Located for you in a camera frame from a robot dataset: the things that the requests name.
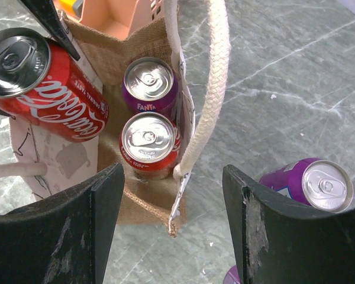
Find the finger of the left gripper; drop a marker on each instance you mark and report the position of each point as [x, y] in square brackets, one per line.
[46, 15]

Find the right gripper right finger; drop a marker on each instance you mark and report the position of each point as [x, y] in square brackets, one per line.
[279, 240]

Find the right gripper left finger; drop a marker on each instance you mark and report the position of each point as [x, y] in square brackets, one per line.
[65, 238]

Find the red cola can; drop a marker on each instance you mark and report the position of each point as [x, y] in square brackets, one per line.
[41, 83]
[150, 144]

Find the purple fanta can back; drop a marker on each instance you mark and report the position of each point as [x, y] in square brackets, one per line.
[315, 182]

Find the burlap canvas tote bag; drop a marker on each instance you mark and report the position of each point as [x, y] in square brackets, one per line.
[123, 101]

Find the purple fanta can front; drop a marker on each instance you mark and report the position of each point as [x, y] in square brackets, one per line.
[149, 84]

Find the yellow small object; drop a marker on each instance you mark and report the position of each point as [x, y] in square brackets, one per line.
[71, 7]

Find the pink desk organizer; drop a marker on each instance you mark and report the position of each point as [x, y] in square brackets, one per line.
[118, 18]

